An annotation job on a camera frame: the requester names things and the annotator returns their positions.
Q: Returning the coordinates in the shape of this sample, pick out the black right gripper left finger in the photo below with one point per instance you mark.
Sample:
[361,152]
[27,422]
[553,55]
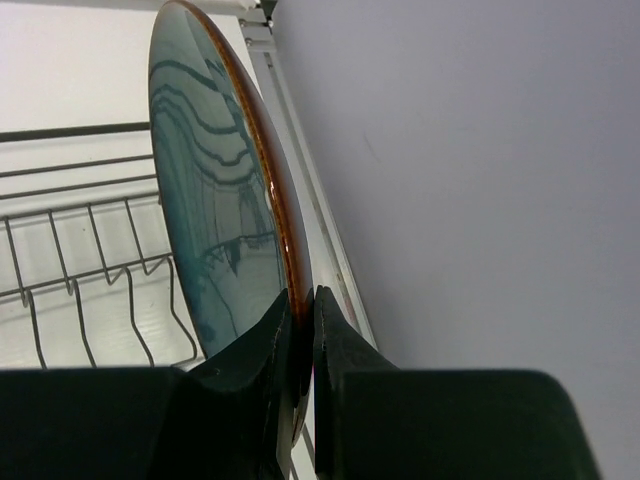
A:
[228,418]

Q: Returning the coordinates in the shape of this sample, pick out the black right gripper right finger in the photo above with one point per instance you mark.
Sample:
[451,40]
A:
[374,420]

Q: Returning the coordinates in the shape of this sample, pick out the dark teal blossom plate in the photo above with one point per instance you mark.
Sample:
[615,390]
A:
[232,215]

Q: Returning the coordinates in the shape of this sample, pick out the black wire dish rack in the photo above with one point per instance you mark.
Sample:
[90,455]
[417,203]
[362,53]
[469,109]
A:
[87,275]

